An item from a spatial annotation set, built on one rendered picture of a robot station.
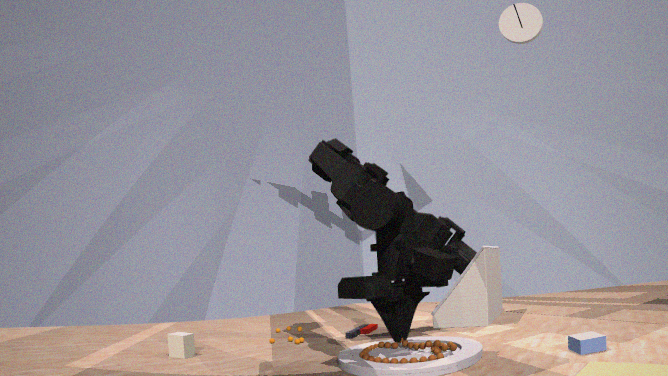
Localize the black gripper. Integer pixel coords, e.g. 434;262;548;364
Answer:
338;233;449;342

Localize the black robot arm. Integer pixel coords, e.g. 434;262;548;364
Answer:
308;138;477;282

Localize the yellow flat square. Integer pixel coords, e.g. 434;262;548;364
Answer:
576;361;668;376

